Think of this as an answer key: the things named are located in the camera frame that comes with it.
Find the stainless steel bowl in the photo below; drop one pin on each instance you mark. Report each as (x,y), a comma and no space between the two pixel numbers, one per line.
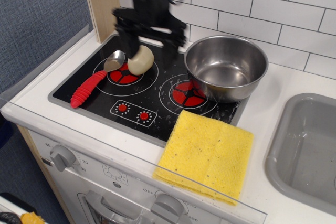
(225,68)

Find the yellow folded cloth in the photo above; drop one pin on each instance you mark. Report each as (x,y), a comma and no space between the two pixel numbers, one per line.
(206,156)

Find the grey timer knob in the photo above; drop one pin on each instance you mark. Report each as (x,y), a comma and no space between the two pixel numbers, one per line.
(62,157)

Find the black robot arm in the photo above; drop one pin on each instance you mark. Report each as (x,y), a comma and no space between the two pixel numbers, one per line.
(150,19)

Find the grey oven door handle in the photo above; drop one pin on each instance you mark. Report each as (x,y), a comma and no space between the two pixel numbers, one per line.
(113,209)

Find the grey plastic sink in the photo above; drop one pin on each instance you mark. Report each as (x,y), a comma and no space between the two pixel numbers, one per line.
(300,163)

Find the grey oven knob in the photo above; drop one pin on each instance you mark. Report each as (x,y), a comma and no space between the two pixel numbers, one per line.
(168,208)

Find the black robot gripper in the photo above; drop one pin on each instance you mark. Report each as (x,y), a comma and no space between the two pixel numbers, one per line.
(150,19)

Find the red handled metal spoon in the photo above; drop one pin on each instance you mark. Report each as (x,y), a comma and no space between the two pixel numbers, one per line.
(82,93)

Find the beige toy potato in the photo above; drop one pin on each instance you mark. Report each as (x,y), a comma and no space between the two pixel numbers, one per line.
(142,61)

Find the black toy stove top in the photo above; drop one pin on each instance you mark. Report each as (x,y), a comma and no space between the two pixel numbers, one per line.
(147,106)

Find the yellow and black object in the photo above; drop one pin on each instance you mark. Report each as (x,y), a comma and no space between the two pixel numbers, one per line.
(26,218)

